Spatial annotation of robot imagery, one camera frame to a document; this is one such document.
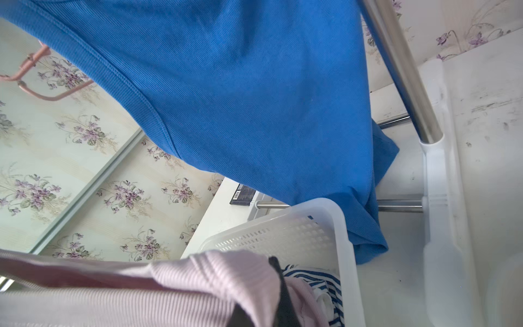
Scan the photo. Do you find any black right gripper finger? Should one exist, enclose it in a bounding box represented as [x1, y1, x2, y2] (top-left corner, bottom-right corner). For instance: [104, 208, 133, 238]
[226, 256, 300, 327]

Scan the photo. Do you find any pink wire hanger blue top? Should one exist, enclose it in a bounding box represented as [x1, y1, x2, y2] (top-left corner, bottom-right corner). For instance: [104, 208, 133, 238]
[1, 38, 99, 104]

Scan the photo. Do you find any pink tank top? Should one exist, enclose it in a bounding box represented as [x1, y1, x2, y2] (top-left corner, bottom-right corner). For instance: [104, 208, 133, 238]
[0, 249, 330, 327]

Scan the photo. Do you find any white plastic tray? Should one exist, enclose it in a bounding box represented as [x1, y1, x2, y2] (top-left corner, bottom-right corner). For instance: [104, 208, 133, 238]
[486, 253, 522, 327]

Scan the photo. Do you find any blue white striped tank top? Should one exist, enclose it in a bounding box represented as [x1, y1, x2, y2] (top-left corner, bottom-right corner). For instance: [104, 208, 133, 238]
[282, 265, 345, 326]

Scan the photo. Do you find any white metal clothes rack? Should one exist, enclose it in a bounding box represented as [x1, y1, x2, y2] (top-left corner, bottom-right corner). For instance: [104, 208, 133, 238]
[253, 0, 487, 327]

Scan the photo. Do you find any white perforated plastic basket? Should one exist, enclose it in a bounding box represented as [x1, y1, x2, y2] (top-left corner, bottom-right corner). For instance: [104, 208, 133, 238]
[199, 198, 366, 326]

